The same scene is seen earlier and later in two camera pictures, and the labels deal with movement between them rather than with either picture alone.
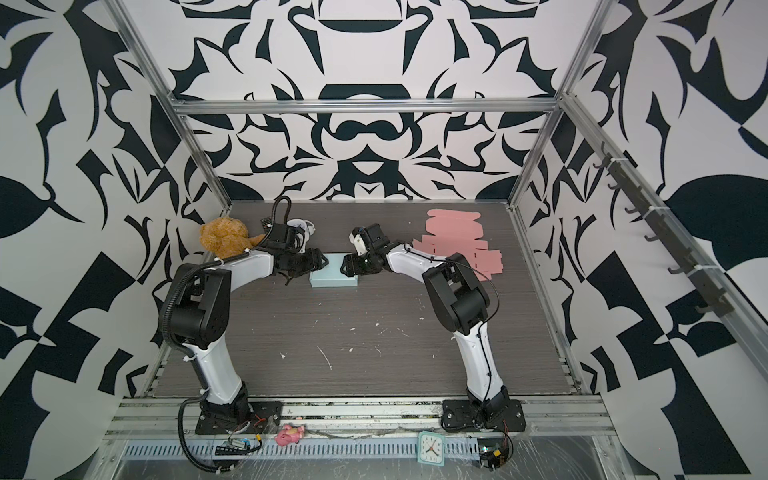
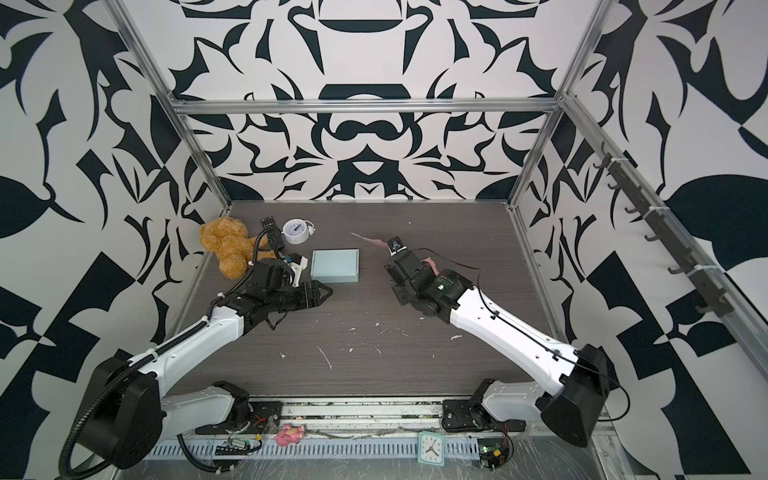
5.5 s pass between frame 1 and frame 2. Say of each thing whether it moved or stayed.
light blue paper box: stayed
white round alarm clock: stayed
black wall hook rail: stayed
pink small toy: stayed
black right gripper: moved
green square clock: stayed
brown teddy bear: stayed
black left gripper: moved
